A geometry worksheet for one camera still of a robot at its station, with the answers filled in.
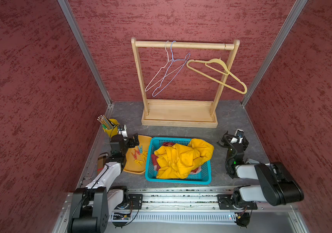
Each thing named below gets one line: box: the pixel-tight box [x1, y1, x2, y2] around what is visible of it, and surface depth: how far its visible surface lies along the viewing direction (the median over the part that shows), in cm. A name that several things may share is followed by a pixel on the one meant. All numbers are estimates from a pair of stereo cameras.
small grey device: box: [246, 158, 260, 165], surface depth 89 cm
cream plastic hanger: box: [186, 57, 248, 95], surface depth 81 cm
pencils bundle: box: [97, 114, 116, 130], surface depth 92 cm
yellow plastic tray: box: [123, 134, 152, 175], surface depth 90 cm
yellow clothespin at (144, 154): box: [141, 150, 148, 159], surface depth 91 cm
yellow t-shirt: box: [154, 138, 215, 180], surface depth 75 cm
